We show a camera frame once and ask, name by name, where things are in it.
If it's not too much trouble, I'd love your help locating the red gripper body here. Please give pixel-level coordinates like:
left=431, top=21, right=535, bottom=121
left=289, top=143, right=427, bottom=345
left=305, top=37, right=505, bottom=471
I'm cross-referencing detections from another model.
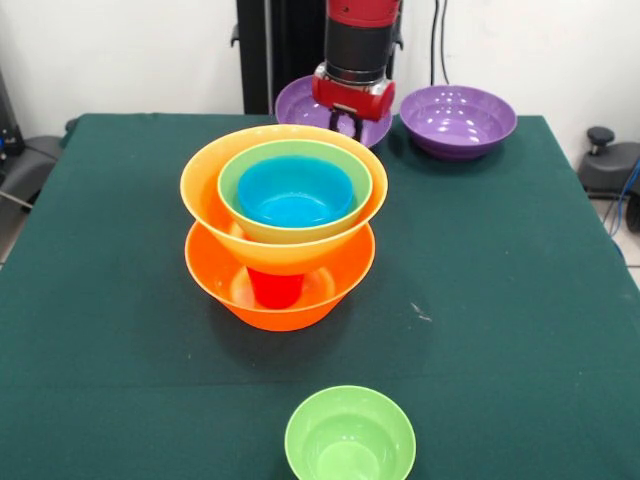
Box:
left=311, top=62, right=397, bottom=124

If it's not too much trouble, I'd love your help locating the purple plastic bowl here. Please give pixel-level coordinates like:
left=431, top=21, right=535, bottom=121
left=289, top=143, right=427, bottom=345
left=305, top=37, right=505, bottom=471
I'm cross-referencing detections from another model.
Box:
left=398, top=84, right=518, bottom=161
left=274, top=75, right=393, bottom=150

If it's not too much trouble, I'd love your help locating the small blue plastic bowl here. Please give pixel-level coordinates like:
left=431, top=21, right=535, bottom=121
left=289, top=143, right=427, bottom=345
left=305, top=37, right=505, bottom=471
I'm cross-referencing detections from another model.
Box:
left=236, top=155, right=356, bottom=229

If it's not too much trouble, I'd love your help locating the medium green plastic bowl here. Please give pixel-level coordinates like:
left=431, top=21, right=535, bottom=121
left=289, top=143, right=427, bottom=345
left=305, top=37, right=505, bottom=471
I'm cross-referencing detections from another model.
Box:
left=216, top=139, right=374, bottom=245

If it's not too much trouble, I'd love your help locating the large orange plastic bowl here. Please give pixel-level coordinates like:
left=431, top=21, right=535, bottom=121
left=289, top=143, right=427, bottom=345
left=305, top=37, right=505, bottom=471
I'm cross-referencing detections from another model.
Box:
left=179, top=123, right=389, bottom=277
left=184, top=219, right=377, bottom=333

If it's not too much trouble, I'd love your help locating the red plastic cup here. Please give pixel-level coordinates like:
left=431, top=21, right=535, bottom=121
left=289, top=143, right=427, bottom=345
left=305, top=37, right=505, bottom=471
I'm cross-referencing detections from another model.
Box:
left=248, top=267, right=305, bottom=310

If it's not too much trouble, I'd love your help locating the small green plastic bowl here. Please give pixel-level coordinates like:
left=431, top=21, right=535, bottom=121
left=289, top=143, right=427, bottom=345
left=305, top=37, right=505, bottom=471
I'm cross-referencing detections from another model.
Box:
left=284, top=384, right=418, bottom=480

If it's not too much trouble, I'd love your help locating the black round knob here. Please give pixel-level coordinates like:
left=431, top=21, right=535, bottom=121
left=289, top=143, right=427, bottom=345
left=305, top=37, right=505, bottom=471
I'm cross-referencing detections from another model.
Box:
left=586, top=126, right=616, bottom=156

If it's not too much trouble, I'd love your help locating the dark brown rounded base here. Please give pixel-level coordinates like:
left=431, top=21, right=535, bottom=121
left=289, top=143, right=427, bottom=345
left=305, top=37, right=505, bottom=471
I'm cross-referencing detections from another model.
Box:
left=578, top=142, right=640, bottom=197

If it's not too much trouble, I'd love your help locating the dark green tablecloth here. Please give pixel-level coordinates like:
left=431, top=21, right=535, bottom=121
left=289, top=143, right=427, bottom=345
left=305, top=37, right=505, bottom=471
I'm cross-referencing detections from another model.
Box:
left=0, top=112, right=640, bottom=480

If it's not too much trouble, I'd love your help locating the black device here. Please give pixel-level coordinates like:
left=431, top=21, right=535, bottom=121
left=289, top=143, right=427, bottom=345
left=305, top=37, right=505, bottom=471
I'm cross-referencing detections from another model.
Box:
left=0, top=67, right=25, bottom=160

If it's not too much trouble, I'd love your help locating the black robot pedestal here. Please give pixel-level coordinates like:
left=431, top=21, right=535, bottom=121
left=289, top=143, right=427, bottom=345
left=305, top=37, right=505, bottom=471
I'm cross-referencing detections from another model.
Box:
left=230, top=0, right=405, bottom=116

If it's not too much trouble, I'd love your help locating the black wall cable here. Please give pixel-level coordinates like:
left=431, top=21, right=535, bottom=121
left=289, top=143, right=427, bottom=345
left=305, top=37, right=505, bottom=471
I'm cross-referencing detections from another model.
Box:
left=430, top=0, right=452, bottom=90

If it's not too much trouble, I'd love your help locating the blue cable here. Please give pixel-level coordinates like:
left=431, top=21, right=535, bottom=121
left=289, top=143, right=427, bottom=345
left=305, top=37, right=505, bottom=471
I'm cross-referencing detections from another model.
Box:
left=603, top=158, right=640, bottom=237

